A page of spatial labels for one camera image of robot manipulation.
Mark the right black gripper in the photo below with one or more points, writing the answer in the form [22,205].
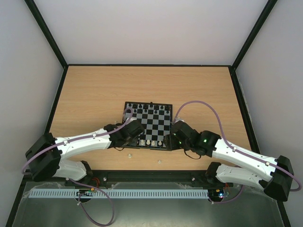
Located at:
[168,143]

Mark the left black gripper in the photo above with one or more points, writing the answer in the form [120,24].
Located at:
[134,142]

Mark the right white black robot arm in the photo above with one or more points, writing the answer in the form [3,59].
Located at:
[214,145]

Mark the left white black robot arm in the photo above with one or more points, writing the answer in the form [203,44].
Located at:
[50,156]

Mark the black and silver chessboard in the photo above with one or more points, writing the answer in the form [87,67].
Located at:
[156,123]

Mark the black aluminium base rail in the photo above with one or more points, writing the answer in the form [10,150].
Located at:
[151,177]

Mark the white slotted cable duct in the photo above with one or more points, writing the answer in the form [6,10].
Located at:
[121,194]

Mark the black enclosure frame post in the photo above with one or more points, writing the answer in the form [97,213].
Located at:
[46,31]

